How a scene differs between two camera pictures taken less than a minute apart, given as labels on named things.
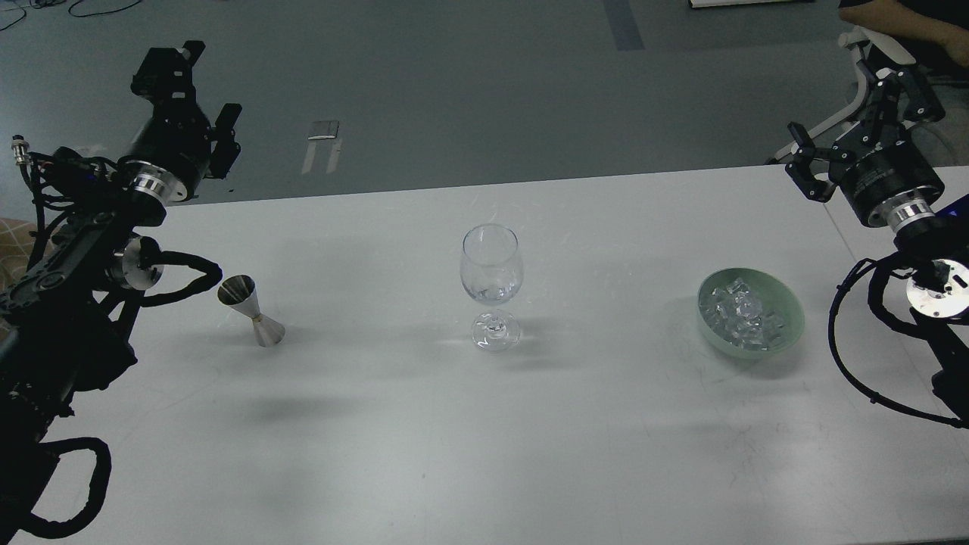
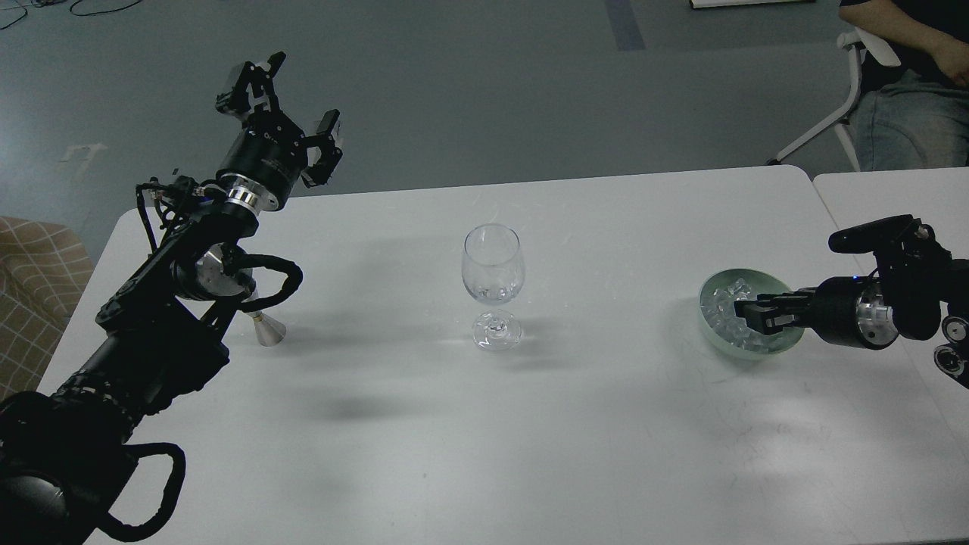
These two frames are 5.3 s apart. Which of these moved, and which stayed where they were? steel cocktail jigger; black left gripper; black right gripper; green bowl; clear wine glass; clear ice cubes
Moved: black left gripper; black right gripper
Stayed: clear ice cubes; green bowl; steel cocktail jigger; clear wine glass
